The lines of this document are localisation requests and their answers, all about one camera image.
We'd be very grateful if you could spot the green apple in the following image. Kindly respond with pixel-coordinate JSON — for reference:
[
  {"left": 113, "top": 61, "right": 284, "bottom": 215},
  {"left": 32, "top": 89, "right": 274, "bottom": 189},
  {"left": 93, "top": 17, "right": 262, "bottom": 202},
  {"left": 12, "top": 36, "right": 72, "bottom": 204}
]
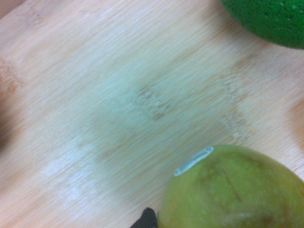
[{"left": 157, "top": 144, "right": 304, "bottom": 228}]

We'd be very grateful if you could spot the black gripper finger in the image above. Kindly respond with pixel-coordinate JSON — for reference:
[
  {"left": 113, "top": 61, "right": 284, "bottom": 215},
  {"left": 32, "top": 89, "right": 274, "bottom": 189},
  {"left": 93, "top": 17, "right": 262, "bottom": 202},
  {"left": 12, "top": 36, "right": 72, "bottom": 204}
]
[{"left": 129, "top": 207, "right": 159, "bottom": 228}]

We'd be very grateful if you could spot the wooden serving tray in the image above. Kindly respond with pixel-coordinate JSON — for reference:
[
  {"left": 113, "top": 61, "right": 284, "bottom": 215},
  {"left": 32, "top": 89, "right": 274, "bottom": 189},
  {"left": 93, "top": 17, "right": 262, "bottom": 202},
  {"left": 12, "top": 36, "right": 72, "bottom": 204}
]
[{"left": 0, "top": 0, "right": 304, "bottom": 228}]

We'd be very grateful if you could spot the green lime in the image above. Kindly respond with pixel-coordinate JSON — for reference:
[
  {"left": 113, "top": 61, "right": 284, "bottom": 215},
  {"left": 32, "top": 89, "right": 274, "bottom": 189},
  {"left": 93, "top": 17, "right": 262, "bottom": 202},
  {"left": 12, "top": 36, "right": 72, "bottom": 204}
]
[{"left": 219, "top": 0, "right": 304, "bottom": 50}]

